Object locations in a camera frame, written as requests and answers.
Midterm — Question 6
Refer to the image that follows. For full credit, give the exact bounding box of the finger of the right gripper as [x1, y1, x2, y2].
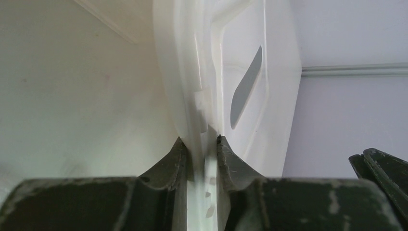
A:
[348, 148, 408, 220]

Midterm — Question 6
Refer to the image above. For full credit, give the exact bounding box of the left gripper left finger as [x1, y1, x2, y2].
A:
[0, 139, 188, 231]

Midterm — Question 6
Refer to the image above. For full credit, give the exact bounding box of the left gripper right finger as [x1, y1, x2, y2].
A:
[217, 136, 403, 231]

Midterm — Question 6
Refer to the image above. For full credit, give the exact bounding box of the translucent white bin lid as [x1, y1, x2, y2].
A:
[153, 0, 302, 231]

